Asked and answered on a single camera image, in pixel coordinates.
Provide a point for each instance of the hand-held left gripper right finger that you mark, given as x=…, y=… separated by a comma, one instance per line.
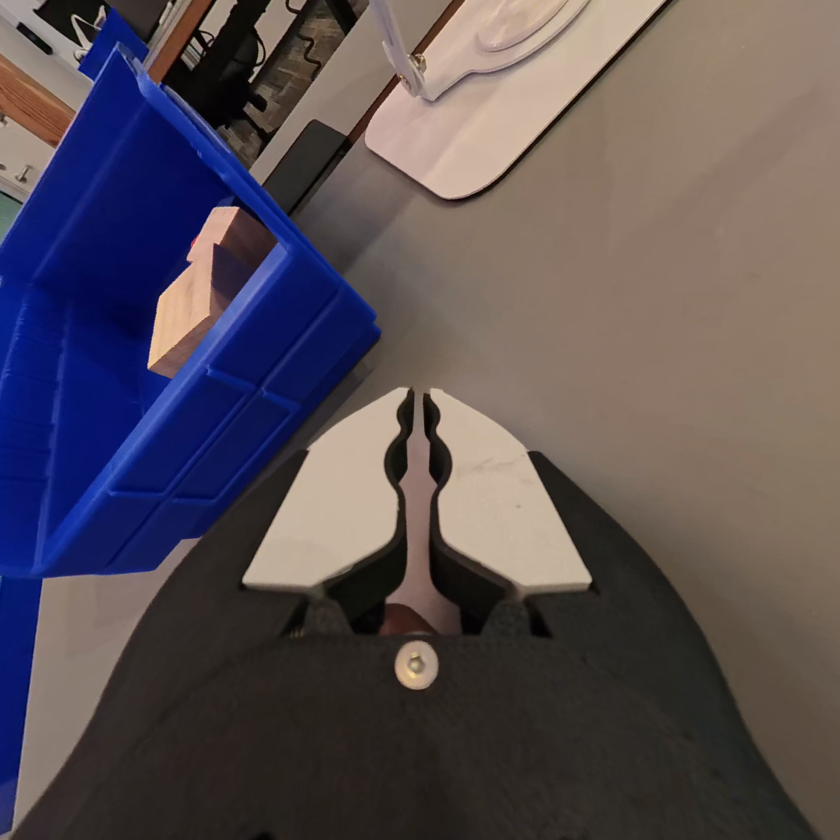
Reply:
x=512, y=518

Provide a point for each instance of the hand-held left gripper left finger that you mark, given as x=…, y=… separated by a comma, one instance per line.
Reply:
x=308, y=525

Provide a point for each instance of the blue plastic bin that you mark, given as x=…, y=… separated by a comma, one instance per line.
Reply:
x=164, y=531
x=98, y=197
x=118, y=46

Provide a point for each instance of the natural wooden block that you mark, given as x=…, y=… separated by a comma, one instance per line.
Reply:
x=190, y=321
x=243, y=249

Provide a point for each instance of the small red cube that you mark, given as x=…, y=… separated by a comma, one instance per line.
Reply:
x=195, y=249

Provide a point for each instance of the blue plastic object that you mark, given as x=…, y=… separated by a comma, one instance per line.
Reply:
x=16, y=689

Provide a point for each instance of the black office chair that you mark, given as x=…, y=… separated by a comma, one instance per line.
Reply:
x=216, y=79

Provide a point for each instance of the wooden table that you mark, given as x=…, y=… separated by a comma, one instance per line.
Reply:
x=33, y=98

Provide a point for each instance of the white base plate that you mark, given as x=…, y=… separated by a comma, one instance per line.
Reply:
x=525, y=111

